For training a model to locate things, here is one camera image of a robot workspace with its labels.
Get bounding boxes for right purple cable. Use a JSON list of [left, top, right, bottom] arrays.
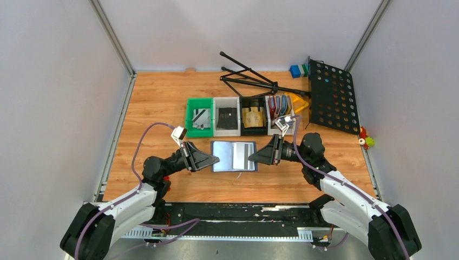
[[292, 114, 411, 260]]

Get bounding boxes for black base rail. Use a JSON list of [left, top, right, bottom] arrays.
[[130, 201, 346, 238]]

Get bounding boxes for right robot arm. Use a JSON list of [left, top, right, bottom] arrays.
[[248, 133, 422, 259]]

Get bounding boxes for black cards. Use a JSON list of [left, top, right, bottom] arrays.
[[217, 107, 238, 129]]

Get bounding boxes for green bin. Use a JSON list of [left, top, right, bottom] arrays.
[[185, 97, 214, 138]]

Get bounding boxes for black perforated stand plate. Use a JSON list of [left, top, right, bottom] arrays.
[[308, 59, 360, 135]]

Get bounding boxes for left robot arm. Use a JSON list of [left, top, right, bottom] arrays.
[[60, 141, 219, 259]]

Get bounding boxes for purple cable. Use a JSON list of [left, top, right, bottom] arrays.
[[292, 114, 411, 260], [73, 122, 200, 260]]

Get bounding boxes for white bin with card holders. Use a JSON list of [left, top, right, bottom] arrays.
[[265, 94, 296, 135]]

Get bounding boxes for blue green white blocks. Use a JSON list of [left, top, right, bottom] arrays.
[[289, 64, 310, 79]]

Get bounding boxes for blue card holder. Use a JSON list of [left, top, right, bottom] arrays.
[[211, 141, 258, 173]]

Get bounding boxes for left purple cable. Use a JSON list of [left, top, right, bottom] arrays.
[[73, 122, 200, 260]]

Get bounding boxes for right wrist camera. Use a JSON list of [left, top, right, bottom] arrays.
[[274, 115, 294, 138]]

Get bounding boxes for colourful small toy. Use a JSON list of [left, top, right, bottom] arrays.
[[358, 127, 375, 150]]

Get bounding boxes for silver card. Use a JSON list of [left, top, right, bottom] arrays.
[[232, 142, 255, 171]]

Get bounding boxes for silver cards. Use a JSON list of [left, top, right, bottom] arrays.
[[192, 108, 211, 130]]

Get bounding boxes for white bin with black cards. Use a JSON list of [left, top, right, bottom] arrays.
[[213, 97, 241, 137]]

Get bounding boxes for black music stand tripod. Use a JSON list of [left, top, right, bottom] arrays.
[[219, 51, 311, 98]]

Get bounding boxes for gold cards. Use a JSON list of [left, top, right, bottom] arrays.
[[242, 107, 265, 128]]

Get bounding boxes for yellow triangle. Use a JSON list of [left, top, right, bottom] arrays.
[[286, 93, 309, 114]]

